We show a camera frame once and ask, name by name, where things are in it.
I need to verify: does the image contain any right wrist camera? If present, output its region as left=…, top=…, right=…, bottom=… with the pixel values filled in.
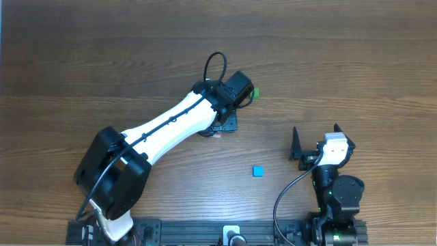
left=322, top=132, right=350, bottom=167

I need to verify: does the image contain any mounting rail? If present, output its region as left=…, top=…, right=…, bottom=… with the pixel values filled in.
left=66, top=217, right=369, bottom=246

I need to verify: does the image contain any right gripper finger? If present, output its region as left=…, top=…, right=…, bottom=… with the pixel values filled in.
left=333, top=123, right=356, bottom=152
left=289, top=126, right=303, bottom=161

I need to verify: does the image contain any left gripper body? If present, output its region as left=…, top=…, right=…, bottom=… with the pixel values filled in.
left=199, top=109, right=239, bottom=137

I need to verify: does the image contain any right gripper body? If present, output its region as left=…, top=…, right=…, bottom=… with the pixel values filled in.
left=297, top=141, right=325, bottom=172

